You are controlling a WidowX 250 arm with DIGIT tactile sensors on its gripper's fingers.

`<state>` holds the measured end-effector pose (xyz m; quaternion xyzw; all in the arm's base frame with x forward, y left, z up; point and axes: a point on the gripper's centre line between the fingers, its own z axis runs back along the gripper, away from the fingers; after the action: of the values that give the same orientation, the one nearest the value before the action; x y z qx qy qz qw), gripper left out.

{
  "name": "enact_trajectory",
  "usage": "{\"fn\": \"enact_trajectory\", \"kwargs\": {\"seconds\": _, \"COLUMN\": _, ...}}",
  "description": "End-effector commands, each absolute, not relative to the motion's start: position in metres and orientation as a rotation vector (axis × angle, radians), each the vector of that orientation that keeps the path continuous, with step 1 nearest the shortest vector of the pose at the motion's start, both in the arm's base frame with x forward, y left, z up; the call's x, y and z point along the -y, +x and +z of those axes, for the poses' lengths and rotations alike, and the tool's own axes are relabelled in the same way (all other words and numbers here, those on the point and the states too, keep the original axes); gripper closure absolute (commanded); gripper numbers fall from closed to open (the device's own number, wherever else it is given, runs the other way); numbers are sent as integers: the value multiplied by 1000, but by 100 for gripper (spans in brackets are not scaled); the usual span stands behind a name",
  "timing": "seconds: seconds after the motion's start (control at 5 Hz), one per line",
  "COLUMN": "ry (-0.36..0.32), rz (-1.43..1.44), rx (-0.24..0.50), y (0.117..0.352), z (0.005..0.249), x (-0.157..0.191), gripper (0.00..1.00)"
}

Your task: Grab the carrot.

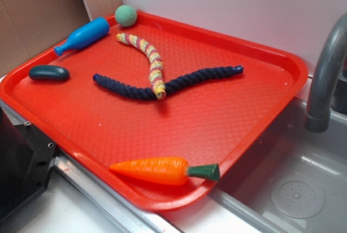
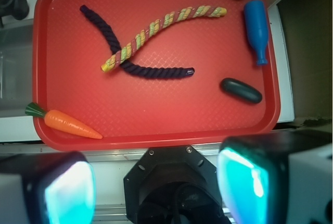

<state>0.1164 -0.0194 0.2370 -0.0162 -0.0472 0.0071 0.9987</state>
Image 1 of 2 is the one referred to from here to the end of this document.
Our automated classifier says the red plastic tray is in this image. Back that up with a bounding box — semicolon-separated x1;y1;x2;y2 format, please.
1;12;308;211

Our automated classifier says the orange plastic toy carrot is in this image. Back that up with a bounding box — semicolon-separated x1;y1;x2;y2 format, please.
110;157;220;186

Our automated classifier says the green textured ball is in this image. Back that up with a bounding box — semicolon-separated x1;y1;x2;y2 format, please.
115;5;137;27

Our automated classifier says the blue plastic toy bottle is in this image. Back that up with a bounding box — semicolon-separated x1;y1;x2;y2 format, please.
54;17;110;56

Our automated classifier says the dark blue rope piece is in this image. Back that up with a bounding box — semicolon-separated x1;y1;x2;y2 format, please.
92;64;244;101

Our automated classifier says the grey plastic toy sink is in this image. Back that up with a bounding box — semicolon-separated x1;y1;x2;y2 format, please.
211;99;346;232

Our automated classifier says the yellow pink striped rope piece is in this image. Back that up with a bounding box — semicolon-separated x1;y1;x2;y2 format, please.
116;33;167;100

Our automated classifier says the brown cardboard panel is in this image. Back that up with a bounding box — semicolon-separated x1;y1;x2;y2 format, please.
1;0;122;76

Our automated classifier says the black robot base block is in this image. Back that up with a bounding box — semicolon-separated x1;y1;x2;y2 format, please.
1;110;57;224

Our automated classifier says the grey toy faucet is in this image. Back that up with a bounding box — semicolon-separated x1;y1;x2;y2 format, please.
304;14;346;133

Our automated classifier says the dark teal oval toy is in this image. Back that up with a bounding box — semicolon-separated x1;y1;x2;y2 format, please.
29;65;70;81

